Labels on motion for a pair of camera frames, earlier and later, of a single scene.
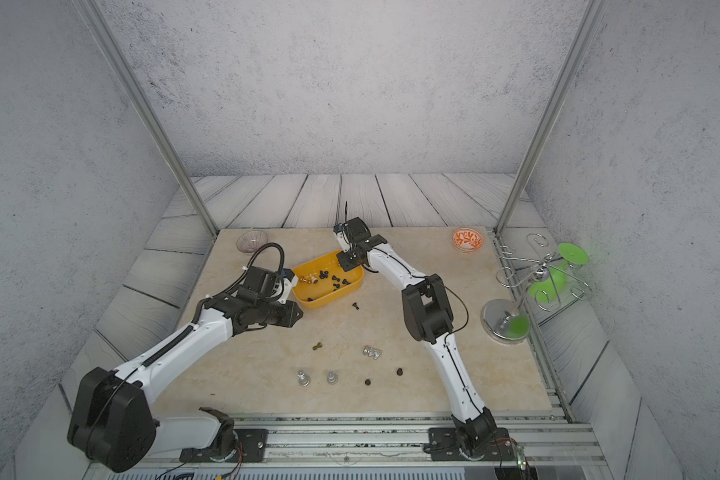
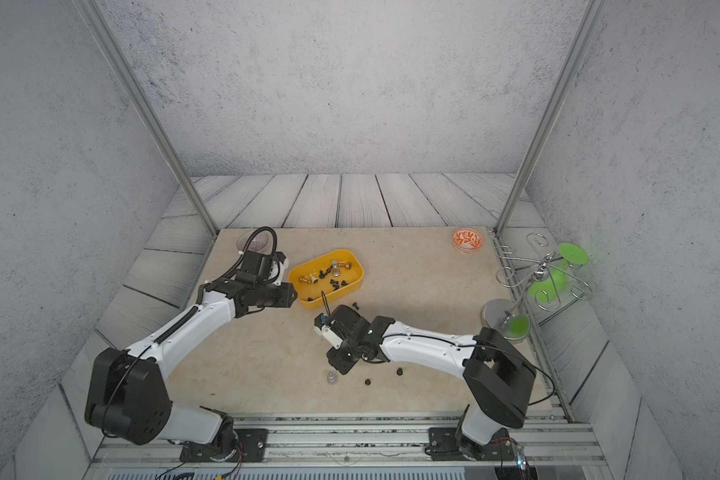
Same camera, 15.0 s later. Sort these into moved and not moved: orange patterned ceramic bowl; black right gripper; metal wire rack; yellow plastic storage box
Moved: black right gripper
Not moved: metal wire rack; yellow plastic storage box; orange patterned ceramic bowl
